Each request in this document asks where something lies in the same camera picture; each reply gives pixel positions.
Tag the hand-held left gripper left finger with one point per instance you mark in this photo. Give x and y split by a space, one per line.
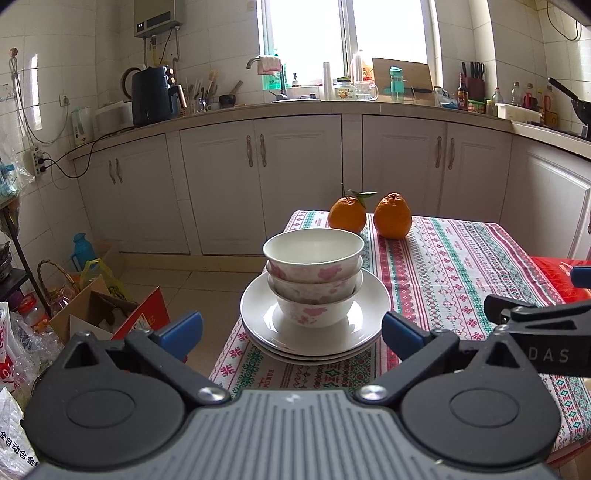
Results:
182 334

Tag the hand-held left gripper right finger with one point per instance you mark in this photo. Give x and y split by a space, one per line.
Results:
401 337

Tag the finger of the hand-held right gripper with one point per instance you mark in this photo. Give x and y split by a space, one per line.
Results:
531 318
582 278

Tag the white pink floral bowl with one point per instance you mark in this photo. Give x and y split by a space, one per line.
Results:
314 314
314 254
314 291

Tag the red gift box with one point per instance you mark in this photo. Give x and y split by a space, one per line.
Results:
554 277

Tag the red carton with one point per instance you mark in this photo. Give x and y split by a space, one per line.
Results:
147 318

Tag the patterned tablecloth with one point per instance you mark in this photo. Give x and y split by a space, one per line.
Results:
438 277

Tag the yellow plastic bag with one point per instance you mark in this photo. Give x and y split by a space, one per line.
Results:
113 288

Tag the cardboard box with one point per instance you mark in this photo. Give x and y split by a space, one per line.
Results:
83 304

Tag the orange fruit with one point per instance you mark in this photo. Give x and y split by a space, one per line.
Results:
392 217

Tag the wicker basket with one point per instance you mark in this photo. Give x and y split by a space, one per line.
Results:
64 300

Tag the teal thermos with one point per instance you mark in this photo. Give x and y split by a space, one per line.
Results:
84 254

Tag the orange with green leaves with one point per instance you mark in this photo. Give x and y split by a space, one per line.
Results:
347 214

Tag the clear plastic bag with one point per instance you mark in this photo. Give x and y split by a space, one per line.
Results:
27 360

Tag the black wok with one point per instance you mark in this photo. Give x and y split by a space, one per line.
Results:
582 115

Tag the yellow oil bottle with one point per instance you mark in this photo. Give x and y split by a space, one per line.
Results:
549 108

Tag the white plastic tray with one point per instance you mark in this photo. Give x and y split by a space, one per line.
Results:
517 112

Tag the black metal rack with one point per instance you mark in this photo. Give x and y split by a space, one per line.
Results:
9 277

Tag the red label bottle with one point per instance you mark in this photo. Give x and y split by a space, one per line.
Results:
529 97

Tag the white printed plastic bag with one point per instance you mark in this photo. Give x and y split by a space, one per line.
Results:
11 429

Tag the small clear bottle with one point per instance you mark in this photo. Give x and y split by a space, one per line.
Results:
497 97

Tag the knife block with knives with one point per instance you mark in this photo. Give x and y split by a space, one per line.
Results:
474 87

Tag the dark sauce bottle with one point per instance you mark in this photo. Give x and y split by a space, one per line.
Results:
462 94

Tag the plastic bag packet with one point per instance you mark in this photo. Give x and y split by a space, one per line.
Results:
445 98

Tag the power strip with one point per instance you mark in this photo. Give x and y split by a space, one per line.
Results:
39 159

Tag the white rice cooker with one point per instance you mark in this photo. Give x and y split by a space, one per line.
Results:
113 117

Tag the white electric kettle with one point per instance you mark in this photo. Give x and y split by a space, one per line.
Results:
82 127

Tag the utensil holder with utensils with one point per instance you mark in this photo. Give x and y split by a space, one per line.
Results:
198 104

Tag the blue plastic bag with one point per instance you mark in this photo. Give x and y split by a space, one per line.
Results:
7 182

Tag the black air fryer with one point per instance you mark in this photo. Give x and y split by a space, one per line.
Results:
154 99

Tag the black mortar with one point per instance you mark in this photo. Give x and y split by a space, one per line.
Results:
228 99

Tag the glass mug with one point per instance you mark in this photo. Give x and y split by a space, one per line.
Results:
365 92

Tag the teal water bottle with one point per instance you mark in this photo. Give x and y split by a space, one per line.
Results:
397 87

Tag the stack of plastic cups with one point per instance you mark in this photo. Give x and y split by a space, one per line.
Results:
328 81

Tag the green dish soap bottle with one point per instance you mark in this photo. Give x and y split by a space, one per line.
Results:
272 82

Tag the large plastic oil bottle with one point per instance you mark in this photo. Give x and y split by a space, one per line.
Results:
362 67

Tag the range hood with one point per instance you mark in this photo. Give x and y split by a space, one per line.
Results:
565 5

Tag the chrome faucet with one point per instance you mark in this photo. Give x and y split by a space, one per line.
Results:
251 60

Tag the pink cloth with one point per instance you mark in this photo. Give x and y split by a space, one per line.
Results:
270 64

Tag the water heater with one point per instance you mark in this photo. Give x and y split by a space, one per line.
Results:
159 21

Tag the kitchen window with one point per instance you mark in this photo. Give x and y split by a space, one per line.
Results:
304 32

